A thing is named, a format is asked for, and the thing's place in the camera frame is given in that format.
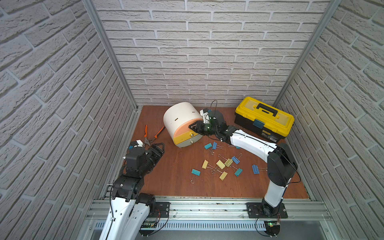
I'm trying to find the left controller board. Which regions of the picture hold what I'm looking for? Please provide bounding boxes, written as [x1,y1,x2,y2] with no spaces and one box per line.
[139,220,161,237]

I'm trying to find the yellow binder clip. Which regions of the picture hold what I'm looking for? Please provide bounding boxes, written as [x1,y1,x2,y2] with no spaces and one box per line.
[202,160,214,170]
[211,169,228,181]
[216,160,226,170]
[218,154,233,167]

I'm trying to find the yellow middle drawer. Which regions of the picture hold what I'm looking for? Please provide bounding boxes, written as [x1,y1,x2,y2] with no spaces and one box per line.
[173,131,203,148]

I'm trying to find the orange top drawer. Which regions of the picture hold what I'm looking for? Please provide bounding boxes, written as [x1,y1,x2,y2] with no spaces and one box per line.
[173,117,203,138]

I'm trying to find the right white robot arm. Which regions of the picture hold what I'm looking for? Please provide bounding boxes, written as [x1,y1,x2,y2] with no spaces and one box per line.
[189,120,298,218]

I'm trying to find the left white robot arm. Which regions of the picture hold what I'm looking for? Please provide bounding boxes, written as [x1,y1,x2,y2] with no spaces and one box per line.
[100,140,165,240]

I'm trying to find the white round drawer cabinet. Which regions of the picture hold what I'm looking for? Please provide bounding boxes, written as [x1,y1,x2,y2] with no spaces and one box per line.
[163,102,203,148]

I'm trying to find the right controller board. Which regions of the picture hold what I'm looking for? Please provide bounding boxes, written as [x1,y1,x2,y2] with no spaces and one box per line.
[265,222,281,238]

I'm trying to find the yellow black toolbox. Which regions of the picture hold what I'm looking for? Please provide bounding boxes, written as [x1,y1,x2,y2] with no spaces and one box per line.
[235,97,295,143]

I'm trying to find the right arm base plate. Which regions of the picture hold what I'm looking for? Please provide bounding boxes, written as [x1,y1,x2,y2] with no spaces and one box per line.
[246,202,288,219]

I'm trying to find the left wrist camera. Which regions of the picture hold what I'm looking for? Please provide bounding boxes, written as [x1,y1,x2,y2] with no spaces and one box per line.
[128,140,145,150]

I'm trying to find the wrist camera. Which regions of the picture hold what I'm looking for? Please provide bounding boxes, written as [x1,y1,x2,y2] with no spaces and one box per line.
[128,140,145,150]
[200,109,217,124]

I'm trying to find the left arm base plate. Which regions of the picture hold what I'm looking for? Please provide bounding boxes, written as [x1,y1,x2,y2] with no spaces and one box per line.
[147,202,171,219]

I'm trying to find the controller board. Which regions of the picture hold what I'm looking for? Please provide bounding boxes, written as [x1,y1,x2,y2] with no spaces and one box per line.
[265,222,281,238]
[139,220,161,237]

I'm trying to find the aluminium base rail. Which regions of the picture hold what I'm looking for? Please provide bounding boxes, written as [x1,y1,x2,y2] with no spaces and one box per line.
[80,195,332,222]

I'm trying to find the orange handled pliers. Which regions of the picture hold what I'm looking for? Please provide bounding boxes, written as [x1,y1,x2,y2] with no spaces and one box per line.
[143,124,166,146]

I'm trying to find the blue binder clip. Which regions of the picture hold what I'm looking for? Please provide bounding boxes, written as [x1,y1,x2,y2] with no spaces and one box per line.
[232,154,243,165]
[252,165,268,175]
[212,142,224,150]

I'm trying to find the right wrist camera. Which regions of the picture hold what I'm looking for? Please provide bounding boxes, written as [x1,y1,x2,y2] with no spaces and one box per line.
[200,109,217,124]

